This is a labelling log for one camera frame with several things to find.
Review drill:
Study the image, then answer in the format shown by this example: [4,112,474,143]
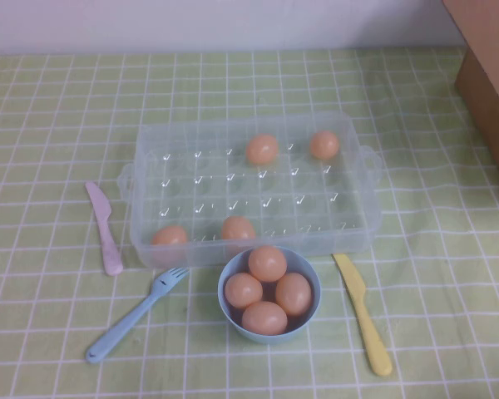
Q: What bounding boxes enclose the clear plastic egg box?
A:
[116,111,383,268]

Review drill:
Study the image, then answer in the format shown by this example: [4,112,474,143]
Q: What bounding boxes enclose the light blue plastic fork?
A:
[86,267,191,365]

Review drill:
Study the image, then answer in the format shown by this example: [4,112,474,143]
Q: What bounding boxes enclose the pink plastic knife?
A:
[85,180,125,277]

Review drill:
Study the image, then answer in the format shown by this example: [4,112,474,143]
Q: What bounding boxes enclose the orange egg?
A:
[245,133,280,165]
[220,215,257,241]
[309,130,341,160]
[248,244,289,283]
[274,272,314,318]
[151,224,189,246]
[224,272,264,309]
[241,301,289,336]

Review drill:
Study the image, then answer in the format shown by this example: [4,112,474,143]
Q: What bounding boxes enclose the green grid tablecloth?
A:
[0,46,499,399]

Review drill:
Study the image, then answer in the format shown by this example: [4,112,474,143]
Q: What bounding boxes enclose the brown cardboard box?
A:
[442,0,499,200]

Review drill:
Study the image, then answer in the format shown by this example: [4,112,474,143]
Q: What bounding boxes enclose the light blue bowl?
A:
[217,245,321,346]

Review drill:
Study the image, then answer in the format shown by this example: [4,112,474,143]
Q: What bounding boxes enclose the yellow plastic knife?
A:
[331,253,394,377]

